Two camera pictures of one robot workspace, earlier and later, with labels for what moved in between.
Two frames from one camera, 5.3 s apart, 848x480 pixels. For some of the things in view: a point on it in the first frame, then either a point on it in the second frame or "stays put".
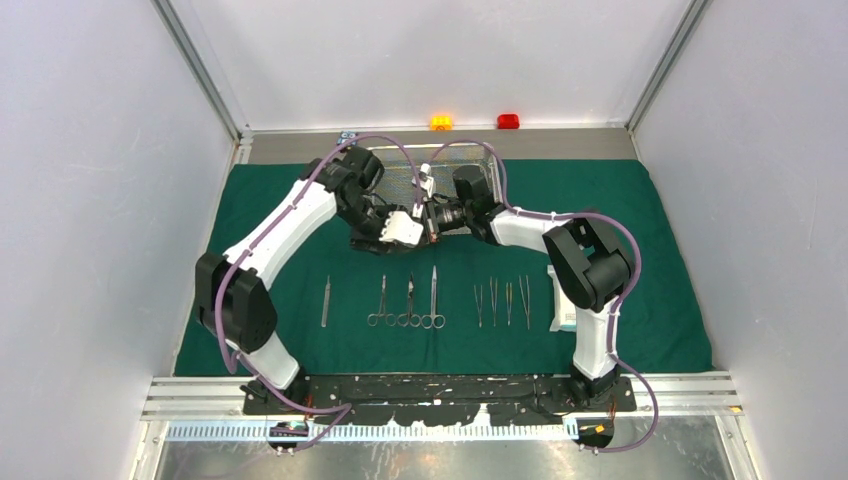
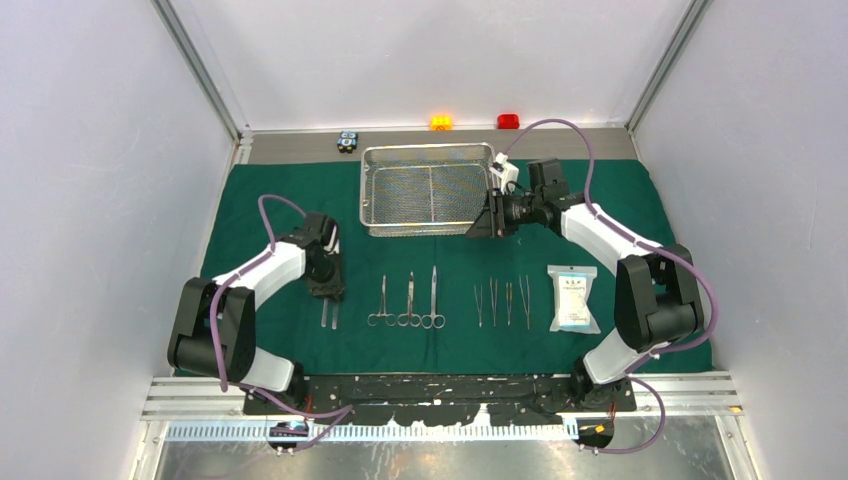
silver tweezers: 509,290 stays put
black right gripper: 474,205 -> 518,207
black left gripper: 372,242 -> 331,288
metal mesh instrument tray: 399,166 stays put
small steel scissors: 410,318 stays put
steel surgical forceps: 479,306 stays put
